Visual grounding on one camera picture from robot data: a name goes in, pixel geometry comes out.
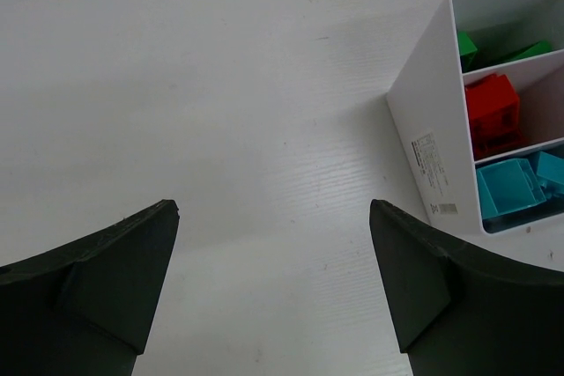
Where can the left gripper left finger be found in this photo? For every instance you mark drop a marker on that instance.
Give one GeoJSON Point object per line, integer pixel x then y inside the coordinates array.
{"type": "Point", "coordinates": [87, 307]}

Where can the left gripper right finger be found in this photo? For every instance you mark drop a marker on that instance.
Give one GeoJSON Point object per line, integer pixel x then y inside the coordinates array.
{"type": "Point", "coordinates": [459, 309]}

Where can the teal curved lego brick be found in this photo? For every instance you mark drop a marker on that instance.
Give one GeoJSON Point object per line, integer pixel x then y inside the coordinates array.
{"type": "Point", "coordinates": [507, 187]}

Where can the teal square lego brick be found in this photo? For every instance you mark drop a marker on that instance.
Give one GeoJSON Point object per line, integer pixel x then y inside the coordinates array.
{"type": "Point", "coordinates": [549, 171]}

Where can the red arch duplo brick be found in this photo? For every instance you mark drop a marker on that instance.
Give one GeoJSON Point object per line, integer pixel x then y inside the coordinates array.
{"type": "Point", "coordinates": [493, 108]}

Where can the green and red duplo stack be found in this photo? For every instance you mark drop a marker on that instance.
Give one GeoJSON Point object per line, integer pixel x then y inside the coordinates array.
{"type": "Point", "coordinates": [537, 48]}

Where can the green duplo brick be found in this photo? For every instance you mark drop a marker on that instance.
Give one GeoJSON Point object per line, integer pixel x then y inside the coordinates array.
{"type": "Point", "coordinates": [467, 50]}

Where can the left clear divided container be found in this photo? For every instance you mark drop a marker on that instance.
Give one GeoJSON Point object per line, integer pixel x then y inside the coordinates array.
{"type": "Point", "coordinates": [428, 106]}

